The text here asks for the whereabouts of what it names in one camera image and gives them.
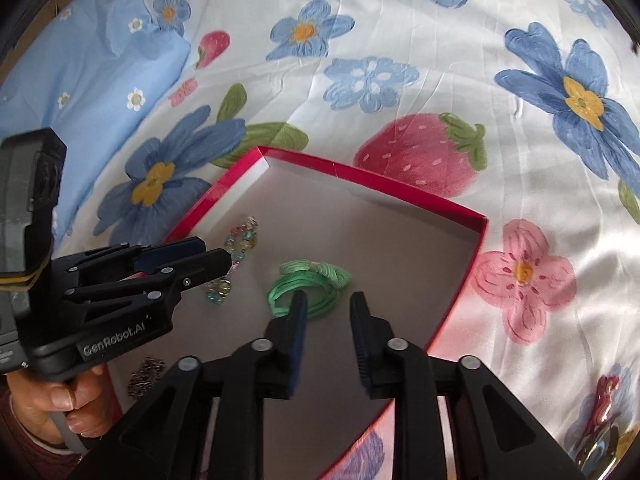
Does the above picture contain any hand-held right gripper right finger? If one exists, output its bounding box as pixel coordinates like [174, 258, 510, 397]
[349, 291, 588, 480]

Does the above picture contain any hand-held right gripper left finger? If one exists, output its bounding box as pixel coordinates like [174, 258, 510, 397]
[65, 291, 311, 480]

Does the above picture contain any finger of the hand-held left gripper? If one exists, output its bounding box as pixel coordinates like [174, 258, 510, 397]
[52, 236, 208, 281]
[64, 247, 236, 322]

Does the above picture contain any clear glass bead bracelet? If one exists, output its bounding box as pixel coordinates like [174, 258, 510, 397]
[202, 215, 261, 307]

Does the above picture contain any green cord bracelet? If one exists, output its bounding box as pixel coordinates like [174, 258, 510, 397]
[265, 258, 351, 320]

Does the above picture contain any red shallow cardboard box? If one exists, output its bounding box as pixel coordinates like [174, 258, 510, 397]
[107, 146, 489, 480]

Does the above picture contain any person's left forearm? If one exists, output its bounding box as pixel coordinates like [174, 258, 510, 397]
[0, 387, 86, 480]

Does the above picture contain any person's left hand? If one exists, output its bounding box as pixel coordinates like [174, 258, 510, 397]
[10, 361, 124, 448]

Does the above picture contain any blue floral pillow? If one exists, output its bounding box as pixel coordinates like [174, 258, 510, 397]
[0, 0, 194, 256]

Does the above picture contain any pink hair clip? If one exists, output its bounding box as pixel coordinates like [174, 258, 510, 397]
[595, 375, 622, 431]

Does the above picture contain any silver metal chain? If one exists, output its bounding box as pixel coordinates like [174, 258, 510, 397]
[127, 356, 168, 401]

